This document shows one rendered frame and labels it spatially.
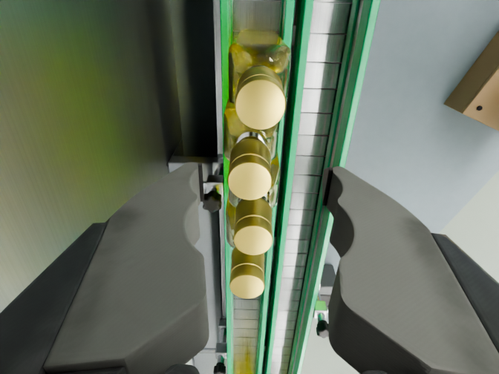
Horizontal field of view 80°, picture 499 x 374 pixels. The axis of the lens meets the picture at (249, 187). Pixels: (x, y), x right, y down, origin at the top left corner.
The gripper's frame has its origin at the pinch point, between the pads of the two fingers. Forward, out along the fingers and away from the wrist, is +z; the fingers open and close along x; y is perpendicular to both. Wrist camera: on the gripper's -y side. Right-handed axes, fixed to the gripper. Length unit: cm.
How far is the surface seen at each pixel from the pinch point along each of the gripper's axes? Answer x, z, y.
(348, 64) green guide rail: 12.7, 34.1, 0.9
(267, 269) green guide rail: 3.3, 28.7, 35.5
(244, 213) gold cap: -0.9, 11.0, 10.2
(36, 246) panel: -12.3, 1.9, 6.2
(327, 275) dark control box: 21, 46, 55
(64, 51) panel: -12.3, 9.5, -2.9
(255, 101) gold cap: -0.3, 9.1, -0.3
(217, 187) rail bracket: -5.3, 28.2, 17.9
